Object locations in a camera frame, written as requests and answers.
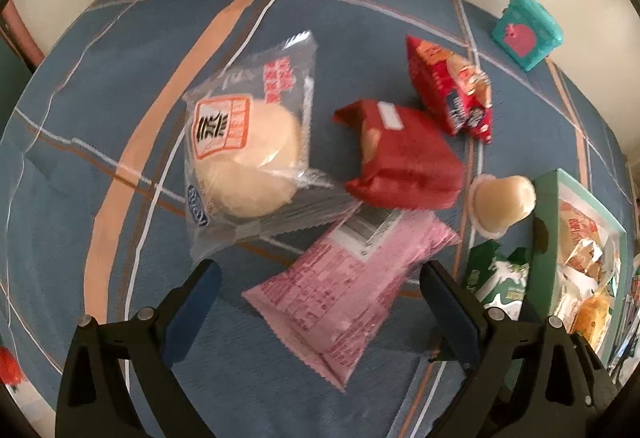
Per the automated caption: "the clear round cake packet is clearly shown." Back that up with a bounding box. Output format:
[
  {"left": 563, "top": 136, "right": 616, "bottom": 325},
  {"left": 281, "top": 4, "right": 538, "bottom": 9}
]
[{"left": 182, "top": 31, "right": 361, "bottom": 264}]

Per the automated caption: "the teal tissue pack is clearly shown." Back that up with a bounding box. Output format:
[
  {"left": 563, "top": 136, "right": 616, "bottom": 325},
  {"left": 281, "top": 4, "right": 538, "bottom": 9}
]
[{"left": 491, "top": 0, "right": 563, "bottom": 72}]

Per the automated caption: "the pale jelly cup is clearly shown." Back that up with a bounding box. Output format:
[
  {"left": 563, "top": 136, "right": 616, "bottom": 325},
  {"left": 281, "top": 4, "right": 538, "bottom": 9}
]
[{"left": 467, "top": 174, "right": 537, "bottom": 238}]

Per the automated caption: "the red plastic toy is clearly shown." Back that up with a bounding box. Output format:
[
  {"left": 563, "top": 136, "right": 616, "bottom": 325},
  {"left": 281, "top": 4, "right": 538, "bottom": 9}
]
[{"left": 0, "top": 347, "right": 26, "bottom": 386}]

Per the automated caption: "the plain red snack packet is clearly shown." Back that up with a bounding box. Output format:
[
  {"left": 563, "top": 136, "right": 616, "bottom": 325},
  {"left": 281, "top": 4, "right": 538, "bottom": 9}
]
[{"left": 332, "top": 99, "right": 466, "bottom": 210}]

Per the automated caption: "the green tray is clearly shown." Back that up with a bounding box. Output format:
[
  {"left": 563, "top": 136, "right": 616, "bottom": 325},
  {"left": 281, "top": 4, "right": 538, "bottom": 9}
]
[{"left": 520, "top": 169, "right": 628, "bottom": 369}]

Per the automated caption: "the pink snack packet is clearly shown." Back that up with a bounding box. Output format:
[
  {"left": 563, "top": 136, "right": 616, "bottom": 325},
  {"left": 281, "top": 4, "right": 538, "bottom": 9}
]
[{"left": 241, "top": 208, "right": 461, "bottom": 393}]

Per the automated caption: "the red printed snack packet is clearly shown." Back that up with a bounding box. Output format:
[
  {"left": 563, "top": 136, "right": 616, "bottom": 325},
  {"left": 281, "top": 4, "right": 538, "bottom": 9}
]
[{"left": 405, "top": 35, "right": 493, "bottom": 141}]

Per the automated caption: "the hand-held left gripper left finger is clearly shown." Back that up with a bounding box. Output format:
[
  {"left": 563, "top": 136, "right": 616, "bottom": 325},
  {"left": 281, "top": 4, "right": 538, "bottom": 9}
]
[{"left": 55, "top": 259, "right": 223, "bottom": 438}]

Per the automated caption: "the dark green snack packet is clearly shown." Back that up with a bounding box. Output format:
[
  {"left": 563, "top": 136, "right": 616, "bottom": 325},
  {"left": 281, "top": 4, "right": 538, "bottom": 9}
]
[{"left": 460, "top": 241, "right": 533, "bottom": 324}]

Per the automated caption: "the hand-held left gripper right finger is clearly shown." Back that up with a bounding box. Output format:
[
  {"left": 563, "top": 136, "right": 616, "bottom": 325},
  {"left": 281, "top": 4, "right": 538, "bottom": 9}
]
[{"left": 420, "top": 261, "right": 620, "bottom": 438}]

